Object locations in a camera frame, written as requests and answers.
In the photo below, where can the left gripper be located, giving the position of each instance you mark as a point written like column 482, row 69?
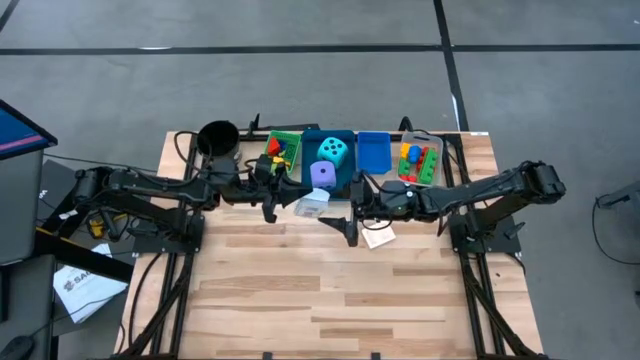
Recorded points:
column 250, row 189

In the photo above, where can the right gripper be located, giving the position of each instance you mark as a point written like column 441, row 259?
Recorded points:
column 392, row 200

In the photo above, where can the white blue playing card box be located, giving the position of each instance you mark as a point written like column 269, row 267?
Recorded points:
column 312, row 205

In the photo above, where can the purple foam die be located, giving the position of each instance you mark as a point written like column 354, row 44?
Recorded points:
column 323, row 175

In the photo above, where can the yellow eight-stud brick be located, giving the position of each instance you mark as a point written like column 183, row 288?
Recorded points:
column 281, row 161

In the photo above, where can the small red brick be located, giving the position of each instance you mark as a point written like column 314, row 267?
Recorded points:
column 273, row 147

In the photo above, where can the turquoise foam die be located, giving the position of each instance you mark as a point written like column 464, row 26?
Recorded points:
column 333, row 151

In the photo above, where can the green two-stud block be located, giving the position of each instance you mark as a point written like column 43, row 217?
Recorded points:
column 404, row 167

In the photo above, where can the yellow single-stud block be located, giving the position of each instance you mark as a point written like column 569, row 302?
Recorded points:
column 405, row 150

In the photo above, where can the blue single-stud block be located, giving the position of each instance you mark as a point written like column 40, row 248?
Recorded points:
column 414, row 154

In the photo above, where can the long green four-stud block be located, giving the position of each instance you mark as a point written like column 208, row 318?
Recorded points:
column 430, row 170

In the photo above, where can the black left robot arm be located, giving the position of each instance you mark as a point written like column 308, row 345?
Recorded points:
column 145, row 190

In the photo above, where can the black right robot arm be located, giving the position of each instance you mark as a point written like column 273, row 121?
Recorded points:
column 490, row 192

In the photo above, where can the large teal plastic tray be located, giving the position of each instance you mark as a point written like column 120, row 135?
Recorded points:
column 345, row 180

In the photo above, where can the green mesh basket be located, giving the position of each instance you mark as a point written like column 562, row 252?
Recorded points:
column 295, row 150

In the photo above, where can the small blue plastic bin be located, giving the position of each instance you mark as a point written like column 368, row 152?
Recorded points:
column 374, row 152

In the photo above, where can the black round cup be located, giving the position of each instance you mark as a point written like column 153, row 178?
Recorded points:
column 217, row 139

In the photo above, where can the clear plastic container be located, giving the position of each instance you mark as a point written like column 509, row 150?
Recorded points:
column 422, row 137

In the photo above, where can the yellow black tool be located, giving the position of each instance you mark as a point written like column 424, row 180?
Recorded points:
column 96, row 228

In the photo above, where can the black desk beam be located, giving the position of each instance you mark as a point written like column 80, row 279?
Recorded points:
column 80, row 255

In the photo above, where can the white printed paper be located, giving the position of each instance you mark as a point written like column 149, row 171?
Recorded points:
column 87, row 292

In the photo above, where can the black equipment case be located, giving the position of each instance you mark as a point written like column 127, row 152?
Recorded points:
column 55, row 182

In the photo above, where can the grey monitor blue screen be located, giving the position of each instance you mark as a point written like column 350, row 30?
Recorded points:
column 20, row 200

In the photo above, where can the grey chair leg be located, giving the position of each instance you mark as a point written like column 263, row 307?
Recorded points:
column 620, row 197

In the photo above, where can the dark side desk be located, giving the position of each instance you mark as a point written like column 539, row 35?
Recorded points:
column 25, row 300

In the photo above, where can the black computer mouse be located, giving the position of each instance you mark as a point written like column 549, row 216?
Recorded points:
column 15, row 348

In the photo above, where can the black camera bracket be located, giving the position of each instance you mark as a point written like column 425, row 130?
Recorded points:
column 290, row 127

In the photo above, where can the black aluminium table frame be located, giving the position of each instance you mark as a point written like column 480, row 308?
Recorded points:
column 192, row 150

